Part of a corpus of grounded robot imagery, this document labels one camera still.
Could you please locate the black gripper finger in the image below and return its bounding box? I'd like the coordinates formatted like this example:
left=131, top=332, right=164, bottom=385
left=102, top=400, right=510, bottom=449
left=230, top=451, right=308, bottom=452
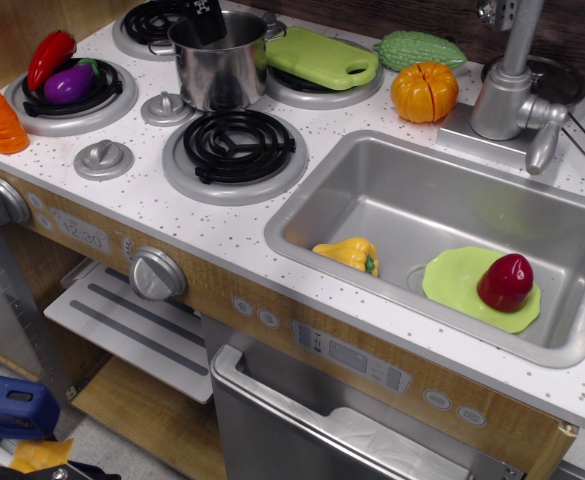
left=183, top=0, right=227, bottom=45

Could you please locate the stainless steel pot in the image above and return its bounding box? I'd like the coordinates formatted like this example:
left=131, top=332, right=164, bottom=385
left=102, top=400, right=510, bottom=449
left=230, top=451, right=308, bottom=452
left=149, top=11, right=287, bottom=112

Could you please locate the back left black burner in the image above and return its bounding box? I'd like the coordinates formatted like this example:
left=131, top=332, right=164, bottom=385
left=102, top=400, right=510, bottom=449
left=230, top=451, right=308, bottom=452
left=112, top=0, right=185, bottom=61

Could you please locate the black burner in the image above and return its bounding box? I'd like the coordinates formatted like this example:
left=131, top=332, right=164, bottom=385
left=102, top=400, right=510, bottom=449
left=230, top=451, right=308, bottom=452
left=266, top=40, right=383, bottom=110
left=4, top=57, right=138, bottom=137
left=162, top=110, right=309, bottom=206
left=112, top=0, right=185, bottom=61

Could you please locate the upper silver stovetop knob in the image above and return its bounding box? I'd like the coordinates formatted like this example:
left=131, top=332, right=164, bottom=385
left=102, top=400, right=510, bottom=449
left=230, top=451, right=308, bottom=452
left=140, top=91, right=195, bottom=127

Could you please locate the silver stovetop knob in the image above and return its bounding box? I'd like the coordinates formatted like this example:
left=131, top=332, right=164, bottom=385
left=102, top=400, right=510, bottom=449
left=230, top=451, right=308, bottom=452
left=74, top=140, right=134, bottom=181
left=140, top=91, right=195, bottom=127

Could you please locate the back right black burner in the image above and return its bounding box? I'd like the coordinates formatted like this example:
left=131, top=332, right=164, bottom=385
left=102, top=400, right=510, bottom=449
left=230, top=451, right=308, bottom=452
left=266, top=40, right=383, bottom=110

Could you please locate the green plastic cutting board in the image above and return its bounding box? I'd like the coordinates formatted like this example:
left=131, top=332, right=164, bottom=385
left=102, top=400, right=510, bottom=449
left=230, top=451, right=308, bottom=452
left=266, top=27, right=379, bottom=91

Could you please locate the front left black burner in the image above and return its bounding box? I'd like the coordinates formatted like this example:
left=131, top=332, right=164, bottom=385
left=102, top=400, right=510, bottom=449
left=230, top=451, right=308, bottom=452
left=4, top=57, right=138, bottom=137

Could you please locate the front right black burner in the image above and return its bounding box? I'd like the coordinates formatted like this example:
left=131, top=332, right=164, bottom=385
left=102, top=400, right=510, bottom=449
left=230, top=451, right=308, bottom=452
left=162, top=110, right=309, bottom=206

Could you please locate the purple toy eggplant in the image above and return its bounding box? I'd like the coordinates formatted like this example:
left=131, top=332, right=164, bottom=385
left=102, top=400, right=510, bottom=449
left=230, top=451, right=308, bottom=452
left=43, top=58, right=100, bottom=105

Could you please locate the red toy chili pepper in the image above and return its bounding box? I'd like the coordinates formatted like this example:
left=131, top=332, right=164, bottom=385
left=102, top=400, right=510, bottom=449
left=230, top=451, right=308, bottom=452
left=27, top=30, right=76, bottom=91

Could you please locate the lower silver stovetop knob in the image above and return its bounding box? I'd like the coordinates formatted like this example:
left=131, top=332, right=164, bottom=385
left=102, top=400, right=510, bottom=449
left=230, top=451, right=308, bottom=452
left=74, top=140, right=134, bottom=181

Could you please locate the green toy bitter gourd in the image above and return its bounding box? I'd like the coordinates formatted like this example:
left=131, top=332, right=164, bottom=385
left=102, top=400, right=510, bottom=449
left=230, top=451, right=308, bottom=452
left=373, top=30, right=468, bottom=72

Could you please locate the orange toy pumpkin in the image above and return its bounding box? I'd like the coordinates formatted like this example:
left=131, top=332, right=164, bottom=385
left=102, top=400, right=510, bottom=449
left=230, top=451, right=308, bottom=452
left=390, top=62, right=459, bottom=123

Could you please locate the orange toy carrot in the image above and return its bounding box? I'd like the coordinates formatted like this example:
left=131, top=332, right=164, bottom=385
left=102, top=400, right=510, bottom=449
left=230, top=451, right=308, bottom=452
left=0, top=92, right=30, bottom=154

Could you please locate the right silver oven knob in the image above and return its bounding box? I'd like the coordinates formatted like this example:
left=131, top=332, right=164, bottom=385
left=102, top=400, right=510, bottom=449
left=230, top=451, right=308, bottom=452
left=129, top=246, right=188, bottom=301

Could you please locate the silver oven knob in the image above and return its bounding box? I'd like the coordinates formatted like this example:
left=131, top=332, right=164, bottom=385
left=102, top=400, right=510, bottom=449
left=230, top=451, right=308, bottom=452
left=0, top=178, right=31, bottom=226
left=129, top=246, right=188, bottom=301

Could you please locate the yellow toy bell pepper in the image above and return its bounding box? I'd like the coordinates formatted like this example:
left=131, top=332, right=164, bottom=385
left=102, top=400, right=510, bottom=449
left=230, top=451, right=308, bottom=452
left=312, top=237, right=379, bottom=277

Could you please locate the left silver oven knob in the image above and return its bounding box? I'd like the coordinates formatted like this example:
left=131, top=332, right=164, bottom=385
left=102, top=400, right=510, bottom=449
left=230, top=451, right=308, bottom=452
left=0, top=178, right=31, bottom=226

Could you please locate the silver toy faucet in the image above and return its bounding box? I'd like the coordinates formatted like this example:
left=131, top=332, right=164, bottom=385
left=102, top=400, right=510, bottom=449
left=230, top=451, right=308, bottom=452
left=437, top=1, right=568, bottom=175

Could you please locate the white oven rack shelf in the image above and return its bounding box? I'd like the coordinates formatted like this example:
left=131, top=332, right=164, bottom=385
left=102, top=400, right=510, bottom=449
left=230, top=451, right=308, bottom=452
left=44, top=261, right=212, bottom=404

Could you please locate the light green plastic plate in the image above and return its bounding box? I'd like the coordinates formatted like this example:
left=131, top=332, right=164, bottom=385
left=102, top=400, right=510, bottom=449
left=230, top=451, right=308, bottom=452
left=422, top=247, right=541, bottom=333

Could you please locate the open oven door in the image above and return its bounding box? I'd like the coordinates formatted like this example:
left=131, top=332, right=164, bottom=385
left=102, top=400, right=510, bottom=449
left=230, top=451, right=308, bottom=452
left=0, top=202, right=81, bottom=441

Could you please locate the silver dishwasher door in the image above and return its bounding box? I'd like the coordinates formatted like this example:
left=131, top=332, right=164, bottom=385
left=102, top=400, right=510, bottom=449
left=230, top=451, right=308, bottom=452
left=211, top=345, right=524, bottom=479

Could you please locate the blue clamp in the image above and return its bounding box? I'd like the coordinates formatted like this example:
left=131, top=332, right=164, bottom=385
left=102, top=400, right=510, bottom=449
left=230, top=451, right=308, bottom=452
left=0, top=376, right=61, bottom=440

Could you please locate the yellow cloth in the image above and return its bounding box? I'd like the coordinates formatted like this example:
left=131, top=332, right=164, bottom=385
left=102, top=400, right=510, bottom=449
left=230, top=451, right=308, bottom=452
left=9, top=438, right=74, bottom=474

